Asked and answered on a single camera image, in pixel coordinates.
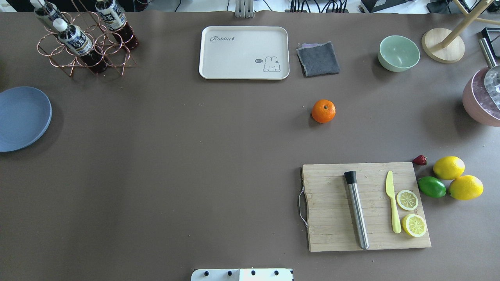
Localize tea bottle back left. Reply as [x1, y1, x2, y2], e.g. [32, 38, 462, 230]
[30, 0, 68, 30]

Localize metal ice scoop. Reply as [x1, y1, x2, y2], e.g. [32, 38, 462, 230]
[479, 38, 500, 109]

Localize tea bottle front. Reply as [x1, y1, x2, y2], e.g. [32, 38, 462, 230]
[52, 18, 107, 73]

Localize metal bracket table edge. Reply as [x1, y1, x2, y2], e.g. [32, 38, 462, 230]
[235, 0, 255, 18]

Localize tea bottle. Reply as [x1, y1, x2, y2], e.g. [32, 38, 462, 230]
[30, 0, 68, 30]
[52, 18, 107, 73]
[95, 0, 139, 50]

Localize yellow plastic knife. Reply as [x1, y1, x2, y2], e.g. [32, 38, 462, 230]
[385, 170, 402, 233]

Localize copper wire bottle rack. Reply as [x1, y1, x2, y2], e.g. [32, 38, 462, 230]
[36, 0, 136, 77]

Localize pink bowl with ice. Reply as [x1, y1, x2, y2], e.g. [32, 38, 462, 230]
[462, 67, 500, 127]

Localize grey folded cloth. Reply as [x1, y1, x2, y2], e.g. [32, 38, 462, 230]
[296, 41, 340, 78]

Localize yellow lemon upper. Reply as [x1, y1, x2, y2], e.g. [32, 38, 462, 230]
[433, 155, 465, 180]

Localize wooden cup stand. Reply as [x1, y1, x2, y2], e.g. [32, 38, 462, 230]
[421, 0, 500, 64]

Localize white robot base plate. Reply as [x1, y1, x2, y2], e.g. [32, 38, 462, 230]
[191, 267, 294, 281]

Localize orange mandarin fruit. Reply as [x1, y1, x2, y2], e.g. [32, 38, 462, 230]
[311, 99, 336, 123]

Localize blue round plate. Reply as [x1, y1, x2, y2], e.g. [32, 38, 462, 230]
[0, 87, 52, 152]

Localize yellow lemon lower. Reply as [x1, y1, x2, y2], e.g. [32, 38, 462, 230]
[448, 175, 484, 200]

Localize green bowl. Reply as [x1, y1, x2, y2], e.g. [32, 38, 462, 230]
[377, 35, 420, 72]

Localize lemon half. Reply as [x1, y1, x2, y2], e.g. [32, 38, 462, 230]
[396, 190, 419, 211]
[402, 214, 427, 238]

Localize red strawberry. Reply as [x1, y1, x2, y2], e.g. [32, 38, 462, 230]
[411, 155, 427, 166]

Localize green lime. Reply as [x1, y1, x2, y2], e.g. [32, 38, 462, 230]
[417, 176, 446, 199]

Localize steel muddler black tip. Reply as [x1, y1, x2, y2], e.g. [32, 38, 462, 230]
[344, 171, 370, 250]

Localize bamboo cutting board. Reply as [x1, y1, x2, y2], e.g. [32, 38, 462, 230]
[301, 162, 432, 252]

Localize lemon half lower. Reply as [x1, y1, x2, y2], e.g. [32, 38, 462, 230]
[402, 214, 427, 238]

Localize lemon half upper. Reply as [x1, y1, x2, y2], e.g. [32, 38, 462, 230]
[396, 190, 419, 211]

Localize cream rabbit tray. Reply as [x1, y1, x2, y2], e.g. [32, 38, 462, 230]
[198, 26, 290, 80]

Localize tea bottle back right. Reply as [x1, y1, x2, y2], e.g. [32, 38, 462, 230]
[95, 0, 139, 50]

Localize yellow lemon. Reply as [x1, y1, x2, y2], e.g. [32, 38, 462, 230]
[433, 155, 465, 180]
[448, 175, 484, 200]

